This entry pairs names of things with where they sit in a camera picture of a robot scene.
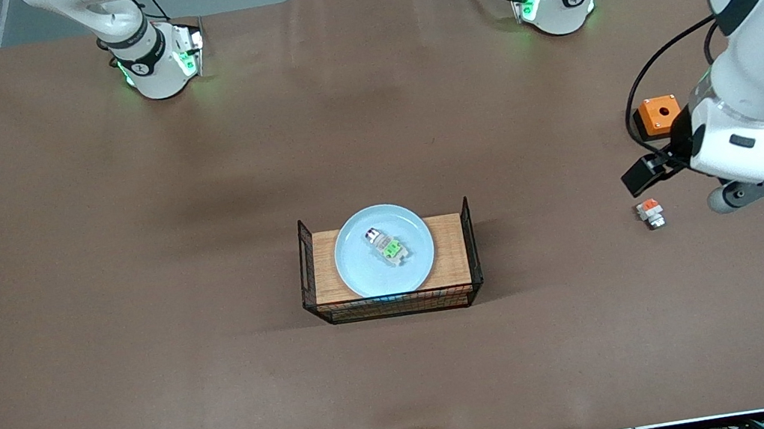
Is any brown paper table cover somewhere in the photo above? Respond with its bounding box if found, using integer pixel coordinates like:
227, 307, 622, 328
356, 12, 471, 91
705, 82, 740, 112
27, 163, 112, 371
0, 0, 764, 429

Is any black wire basket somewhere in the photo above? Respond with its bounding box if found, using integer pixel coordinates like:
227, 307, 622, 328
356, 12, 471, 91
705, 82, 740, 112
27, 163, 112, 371
290, 194, 488, 332

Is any light blue round plate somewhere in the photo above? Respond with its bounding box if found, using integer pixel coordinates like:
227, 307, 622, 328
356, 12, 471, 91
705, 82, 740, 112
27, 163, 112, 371
327, 197, 441, 304

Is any orange button box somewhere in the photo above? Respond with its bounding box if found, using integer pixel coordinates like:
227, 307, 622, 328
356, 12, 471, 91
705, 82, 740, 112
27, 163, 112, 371
630, 93, 687, 142

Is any red button green switch block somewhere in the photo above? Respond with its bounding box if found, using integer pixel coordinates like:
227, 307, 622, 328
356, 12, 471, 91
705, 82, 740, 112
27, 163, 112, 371
363, 222, 410, 273

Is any silver button orange switch block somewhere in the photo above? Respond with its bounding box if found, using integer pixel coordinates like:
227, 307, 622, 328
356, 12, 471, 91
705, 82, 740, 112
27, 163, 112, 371
635, 197, 667, 233

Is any wooden board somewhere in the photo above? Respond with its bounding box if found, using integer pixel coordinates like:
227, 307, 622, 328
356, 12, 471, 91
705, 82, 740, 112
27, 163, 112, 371
306, 211, 474, 308

